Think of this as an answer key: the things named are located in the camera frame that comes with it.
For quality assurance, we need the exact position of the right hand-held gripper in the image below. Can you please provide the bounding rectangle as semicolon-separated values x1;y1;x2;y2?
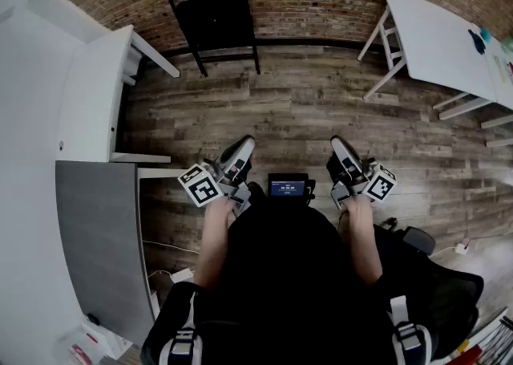
326;135;397;211

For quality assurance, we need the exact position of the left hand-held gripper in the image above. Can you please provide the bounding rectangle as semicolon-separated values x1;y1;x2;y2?
178;135;257;218

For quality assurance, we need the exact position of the black folding chair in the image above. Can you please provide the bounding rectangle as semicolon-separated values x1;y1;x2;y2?
163;0;262;78

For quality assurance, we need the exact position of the person's left forearm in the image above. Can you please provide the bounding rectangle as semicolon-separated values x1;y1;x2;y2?
194;194;241;292

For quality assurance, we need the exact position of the person's right forearm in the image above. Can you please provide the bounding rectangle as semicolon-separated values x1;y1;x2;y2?
342;194;384;286

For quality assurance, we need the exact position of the black office chair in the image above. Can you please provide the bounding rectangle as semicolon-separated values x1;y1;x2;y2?
372;217;485;360

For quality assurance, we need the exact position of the small black screen device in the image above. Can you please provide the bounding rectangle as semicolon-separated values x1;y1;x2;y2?
267;172;317;200

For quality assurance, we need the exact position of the person's black clothing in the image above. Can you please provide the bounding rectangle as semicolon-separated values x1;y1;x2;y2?
139;190;434;365

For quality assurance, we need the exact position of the white table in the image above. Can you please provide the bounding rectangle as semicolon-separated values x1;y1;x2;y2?
357;0;498;120
480;32;513;148
55;24;181;164

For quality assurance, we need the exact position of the grey table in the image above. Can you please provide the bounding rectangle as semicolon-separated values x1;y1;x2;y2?
55;160;189;347

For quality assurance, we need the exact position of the small blue object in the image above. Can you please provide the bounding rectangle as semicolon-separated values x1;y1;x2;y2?
468;28;488;55

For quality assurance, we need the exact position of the red object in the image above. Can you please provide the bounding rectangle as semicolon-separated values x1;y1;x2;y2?
448;345;482;365

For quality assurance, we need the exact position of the white box with red items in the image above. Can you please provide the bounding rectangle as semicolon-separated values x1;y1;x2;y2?
55;317;133;365

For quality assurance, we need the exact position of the white shoulder strap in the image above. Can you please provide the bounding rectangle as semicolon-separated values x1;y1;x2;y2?
160;290;201;365
386;294;432;365

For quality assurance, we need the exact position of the black wire rack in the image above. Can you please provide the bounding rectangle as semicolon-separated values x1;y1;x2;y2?
460;306;513;365

